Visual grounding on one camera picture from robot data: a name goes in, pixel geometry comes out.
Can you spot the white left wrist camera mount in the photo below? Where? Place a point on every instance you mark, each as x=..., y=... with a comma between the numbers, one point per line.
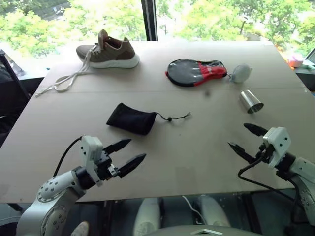
x=91, y=150

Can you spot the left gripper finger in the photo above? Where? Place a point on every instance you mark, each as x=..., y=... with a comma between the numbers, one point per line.
x=118, y=145
x=133, y=163

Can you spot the pink object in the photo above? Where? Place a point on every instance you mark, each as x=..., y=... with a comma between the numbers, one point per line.
x=296, y=61

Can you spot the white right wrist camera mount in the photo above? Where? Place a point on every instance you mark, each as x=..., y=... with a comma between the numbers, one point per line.
x=278, y=145

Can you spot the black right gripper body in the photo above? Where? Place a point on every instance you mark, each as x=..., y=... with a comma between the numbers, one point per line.
x=264, y=153

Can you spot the white rounded robot leg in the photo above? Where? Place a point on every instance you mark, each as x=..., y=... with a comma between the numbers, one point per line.
x=147, y=216
x=212, y=211

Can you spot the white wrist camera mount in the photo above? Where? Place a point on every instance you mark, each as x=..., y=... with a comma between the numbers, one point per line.
x=91, y=150
x=278, y=145

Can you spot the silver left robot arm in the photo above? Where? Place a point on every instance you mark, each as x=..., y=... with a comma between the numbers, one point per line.
x=55, y=194

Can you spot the grey round pouch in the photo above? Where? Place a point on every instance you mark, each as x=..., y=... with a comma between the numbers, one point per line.
x=240, y=73

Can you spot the dark window frame post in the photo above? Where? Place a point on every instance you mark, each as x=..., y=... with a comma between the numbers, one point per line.
x=149, y=19

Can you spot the brown sneaker with white sole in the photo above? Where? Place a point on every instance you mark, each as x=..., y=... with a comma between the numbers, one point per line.
x=110, y=55

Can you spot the stainless steel cup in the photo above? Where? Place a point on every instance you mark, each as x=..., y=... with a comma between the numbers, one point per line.
x=251, y=102

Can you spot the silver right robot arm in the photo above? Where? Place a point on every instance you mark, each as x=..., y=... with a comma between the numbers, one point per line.
x=305, y=182

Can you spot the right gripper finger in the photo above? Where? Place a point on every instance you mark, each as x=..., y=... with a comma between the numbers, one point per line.
x=242, y=152
x=256, y=129

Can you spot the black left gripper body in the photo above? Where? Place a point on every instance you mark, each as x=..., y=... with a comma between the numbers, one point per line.
x=105, y=166

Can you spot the dark rounded robot torso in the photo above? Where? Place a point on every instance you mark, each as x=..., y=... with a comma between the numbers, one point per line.
x=197, y=231

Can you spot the black red paddle case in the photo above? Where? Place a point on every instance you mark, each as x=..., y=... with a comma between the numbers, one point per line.
x=189, y=72

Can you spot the light shoe toe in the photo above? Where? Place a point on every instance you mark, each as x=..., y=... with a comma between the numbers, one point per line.
x=80, y=228

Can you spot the dark side table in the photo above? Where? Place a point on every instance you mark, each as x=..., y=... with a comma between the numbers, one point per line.
x=307, y=78

